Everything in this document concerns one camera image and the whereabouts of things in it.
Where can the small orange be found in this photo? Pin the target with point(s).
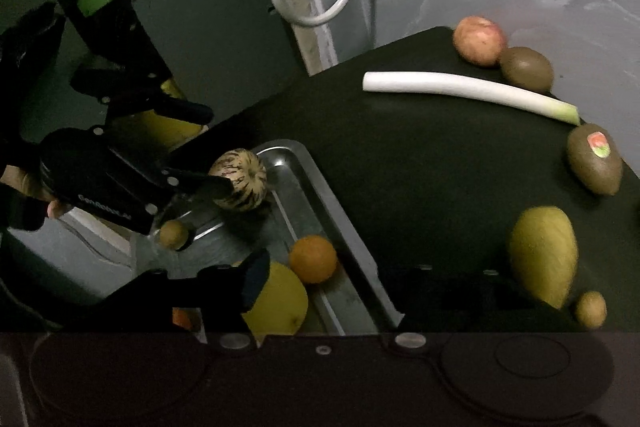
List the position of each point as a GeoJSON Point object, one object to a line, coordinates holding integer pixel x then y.
{"type": "Point", "coordinates": [313, 259]}

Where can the rectangular metal tray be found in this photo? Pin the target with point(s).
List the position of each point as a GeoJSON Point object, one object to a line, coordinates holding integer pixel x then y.
{"type": "Point", "coordinates": [300, 212]}

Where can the person's left hand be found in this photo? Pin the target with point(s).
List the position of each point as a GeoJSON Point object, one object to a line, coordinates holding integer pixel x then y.
{"type": "Point", "coordinates": [25, 184]}

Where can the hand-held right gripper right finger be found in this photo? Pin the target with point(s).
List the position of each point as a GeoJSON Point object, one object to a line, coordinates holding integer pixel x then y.
{"type": "Point", "coordinates": [440, 302]}

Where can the brown kiwi with sticker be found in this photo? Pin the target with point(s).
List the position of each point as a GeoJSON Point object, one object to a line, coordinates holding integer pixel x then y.
{"type": "Point", "coordinates": [592, 172]}

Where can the yellow plastic container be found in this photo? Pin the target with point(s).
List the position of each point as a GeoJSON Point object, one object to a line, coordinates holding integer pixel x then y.
{"type": "Point", "coordinates": [162, 127]}

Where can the striped brown bulb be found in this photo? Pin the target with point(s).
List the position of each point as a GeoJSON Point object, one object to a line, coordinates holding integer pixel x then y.
{"type": "Point", "coordinates": [245, 177]}

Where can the dark grey cabinet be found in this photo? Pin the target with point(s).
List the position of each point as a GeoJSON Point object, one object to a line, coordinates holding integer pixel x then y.
{"type": "Point", "coordinates": [225, 32]}

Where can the large yellow citrus fruit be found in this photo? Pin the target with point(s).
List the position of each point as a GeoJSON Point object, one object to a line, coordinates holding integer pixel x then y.
{"type": "Point", "coordinates": [285, 302]}

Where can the green mango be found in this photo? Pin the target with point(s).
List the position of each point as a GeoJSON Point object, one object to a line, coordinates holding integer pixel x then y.
{"type": "Point", "coordinates": [542, 257]}

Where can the small brown kiwi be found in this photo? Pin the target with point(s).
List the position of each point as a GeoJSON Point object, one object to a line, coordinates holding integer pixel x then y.
{"type": "Point", "coordinates": [590, 309]}
{"type": "Point", "coordinates": [173, 234]}

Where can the red apple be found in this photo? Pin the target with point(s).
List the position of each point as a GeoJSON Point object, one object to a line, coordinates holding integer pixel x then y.
{"type": "Point", "coordinates": [477, 41]}

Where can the white leek stalk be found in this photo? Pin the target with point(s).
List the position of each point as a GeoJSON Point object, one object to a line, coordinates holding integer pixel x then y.
{"type": "Point", "coordinates": [450, 87]}

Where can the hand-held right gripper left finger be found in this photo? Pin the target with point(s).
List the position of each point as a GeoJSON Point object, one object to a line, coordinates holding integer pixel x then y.
{"type": "Point", "coordinates": [255, 278]}

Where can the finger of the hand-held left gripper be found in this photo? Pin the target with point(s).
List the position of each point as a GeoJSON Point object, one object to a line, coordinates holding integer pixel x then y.
{"type": "Point", "coordinates": [185, 109]}
{"type": "Point", "coordinates": [210, 189]}

